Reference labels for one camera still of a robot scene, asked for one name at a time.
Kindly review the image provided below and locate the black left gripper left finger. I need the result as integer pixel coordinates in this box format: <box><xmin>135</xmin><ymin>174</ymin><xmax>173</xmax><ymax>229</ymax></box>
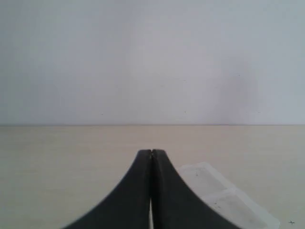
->
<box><xmin>65</xmin><ymin>149</ymin><xmax>152</xmax><ymax>229</ymax></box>

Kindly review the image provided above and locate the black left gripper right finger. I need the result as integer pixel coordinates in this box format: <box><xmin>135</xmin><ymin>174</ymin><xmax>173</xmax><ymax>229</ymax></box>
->
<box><xmin>151</xmin><ymin>149</ymin><xmax>239</xmax><ymax>229</ymax></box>

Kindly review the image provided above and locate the clear plastic storage box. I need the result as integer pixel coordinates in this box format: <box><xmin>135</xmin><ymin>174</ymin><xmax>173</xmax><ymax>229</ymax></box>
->
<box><xmin>178</xmin><ymin>162</ymin><xmax>280</xmax><ymax>229</ymax></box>

